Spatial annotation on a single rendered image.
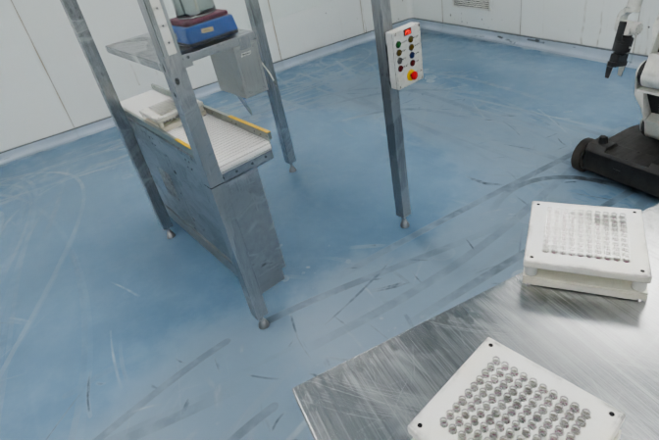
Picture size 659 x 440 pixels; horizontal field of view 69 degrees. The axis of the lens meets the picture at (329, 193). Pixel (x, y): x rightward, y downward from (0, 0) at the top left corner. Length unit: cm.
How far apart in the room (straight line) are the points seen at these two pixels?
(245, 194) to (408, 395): 138
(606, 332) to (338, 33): 542
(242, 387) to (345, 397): 116
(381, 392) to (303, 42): 525
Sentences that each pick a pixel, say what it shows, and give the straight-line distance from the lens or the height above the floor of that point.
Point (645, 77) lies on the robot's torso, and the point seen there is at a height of 61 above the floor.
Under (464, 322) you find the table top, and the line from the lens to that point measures 112.
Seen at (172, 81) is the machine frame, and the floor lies 121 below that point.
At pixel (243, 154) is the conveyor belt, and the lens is 197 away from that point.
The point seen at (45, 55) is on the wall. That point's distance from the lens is 536.
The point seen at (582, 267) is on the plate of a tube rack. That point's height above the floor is 87.
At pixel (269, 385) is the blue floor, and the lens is 212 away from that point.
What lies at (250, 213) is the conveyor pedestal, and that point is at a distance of 222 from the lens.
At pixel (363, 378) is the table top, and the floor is 80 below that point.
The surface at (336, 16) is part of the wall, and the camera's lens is 615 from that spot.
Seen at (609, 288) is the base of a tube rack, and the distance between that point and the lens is 121.
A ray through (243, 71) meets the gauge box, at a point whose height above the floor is 114.
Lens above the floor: 163
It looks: 32 degrees down
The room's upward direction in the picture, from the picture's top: 11 degrees counter-clockwise
